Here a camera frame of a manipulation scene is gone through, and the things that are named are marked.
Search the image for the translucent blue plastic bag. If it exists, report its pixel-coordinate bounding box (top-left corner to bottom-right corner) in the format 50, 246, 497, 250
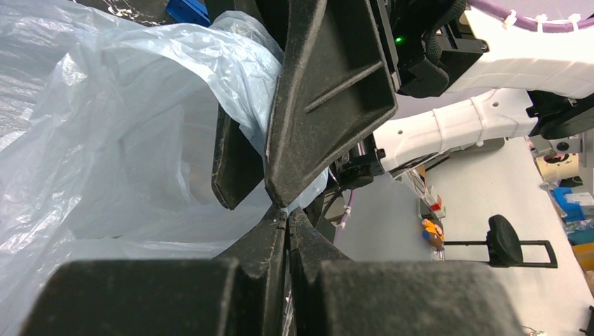
0, 0, 331, 336

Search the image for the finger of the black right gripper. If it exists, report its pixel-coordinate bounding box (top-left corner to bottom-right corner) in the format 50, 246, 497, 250
212, 106, 263, 210

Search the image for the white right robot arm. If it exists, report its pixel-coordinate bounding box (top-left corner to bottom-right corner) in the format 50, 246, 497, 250
206, 1, 593, 209

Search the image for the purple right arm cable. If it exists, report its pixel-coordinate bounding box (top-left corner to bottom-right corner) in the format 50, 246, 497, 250
467, 0, 594, 34

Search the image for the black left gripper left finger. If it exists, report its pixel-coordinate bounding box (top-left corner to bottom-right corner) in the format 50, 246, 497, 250
21, 209, 287, 335

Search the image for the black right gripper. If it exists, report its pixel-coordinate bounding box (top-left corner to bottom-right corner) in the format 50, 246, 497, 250
265, 0, 488, 207

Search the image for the blue stapler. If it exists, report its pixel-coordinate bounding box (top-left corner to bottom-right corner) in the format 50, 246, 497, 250
166, 0, 211, 27

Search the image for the orange blue toy figure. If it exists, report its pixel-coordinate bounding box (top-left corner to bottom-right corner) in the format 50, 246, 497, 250
421, 219, 445, 251

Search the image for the black stand with knob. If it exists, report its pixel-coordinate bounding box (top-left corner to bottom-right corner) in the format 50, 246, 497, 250
444, 214, 558, 269

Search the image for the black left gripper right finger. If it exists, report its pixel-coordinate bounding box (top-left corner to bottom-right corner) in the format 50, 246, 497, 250
287, 209, 523, 335

